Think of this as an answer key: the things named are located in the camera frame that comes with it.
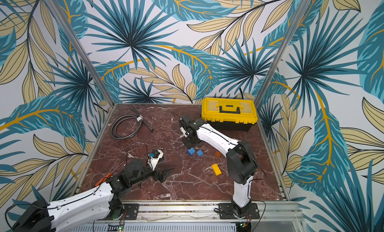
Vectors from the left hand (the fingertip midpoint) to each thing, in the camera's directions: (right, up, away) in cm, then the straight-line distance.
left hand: (167, 165), depth 78 cm
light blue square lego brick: (+17, +3, +15) cm, 23 cm away
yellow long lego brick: (+27, -5, +8) cm, 28 cm away
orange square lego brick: (+29, +3, +15) cm, 32 cm away
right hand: (+12, +10, +11) cm, 19 cm away
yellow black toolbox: (+36, +27, +15) cm, 48 cm away
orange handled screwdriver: (-35, -8, +6) cm, 37 cm away
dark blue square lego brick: (+12, +5, +10) cm, 17 cm away
